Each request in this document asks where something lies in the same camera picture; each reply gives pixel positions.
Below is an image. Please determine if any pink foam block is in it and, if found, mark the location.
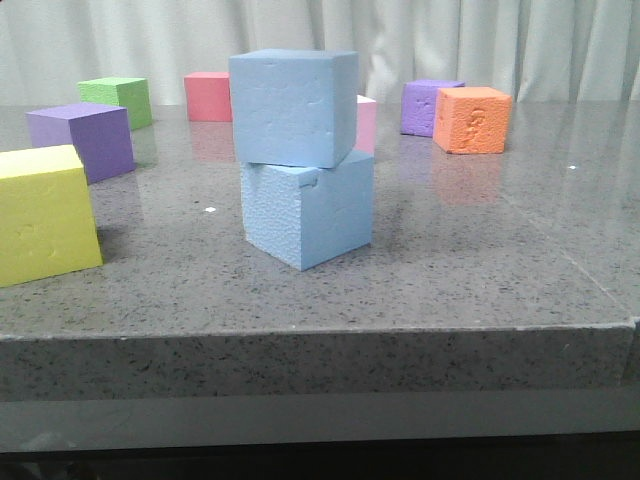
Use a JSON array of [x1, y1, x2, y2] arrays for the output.
[[355, 95, 377, 154]]

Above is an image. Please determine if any red foam block front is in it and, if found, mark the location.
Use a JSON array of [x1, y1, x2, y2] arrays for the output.
[[184, 72, 232, 122]]

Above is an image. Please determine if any green foam block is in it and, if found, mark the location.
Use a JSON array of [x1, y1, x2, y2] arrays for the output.
[[77, 77, 153, 130]]

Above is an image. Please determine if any textured orange foam block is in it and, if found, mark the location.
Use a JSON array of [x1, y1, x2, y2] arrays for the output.
[[433, 87, 512, 154]]

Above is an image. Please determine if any purple foam block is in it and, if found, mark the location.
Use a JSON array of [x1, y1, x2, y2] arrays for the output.
[[400, 79, 465, 137], [26, 102, 136, 183]]

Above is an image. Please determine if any white curtain backdrop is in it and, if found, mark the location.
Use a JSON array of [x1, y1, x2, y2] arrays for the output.
[[1, 1, 639, 105]]

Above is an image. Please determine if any purple foam block left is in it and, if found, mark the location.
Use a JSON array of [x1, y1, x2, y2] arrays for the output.
[[26, 102, 136, 183]]

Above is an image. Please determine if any textured blue foam block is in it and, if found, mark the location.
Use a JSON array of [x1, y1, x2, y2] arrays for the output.
[[241, 150, 374, 271]]

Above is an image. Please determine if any yellow foam block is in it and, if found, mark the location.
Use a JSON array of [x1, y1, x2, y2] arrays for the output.
[[1, 145, 103, 287]]

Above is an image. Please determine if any purple foam block right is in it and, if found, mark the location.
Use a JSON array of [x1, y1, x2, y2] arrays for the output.
[[400, 79, 465, 137]]

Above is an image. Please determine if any smooth light blue foam block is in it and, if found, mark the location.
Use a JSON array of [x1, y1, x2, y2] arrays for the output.
[[229, 49, 359, 168]]

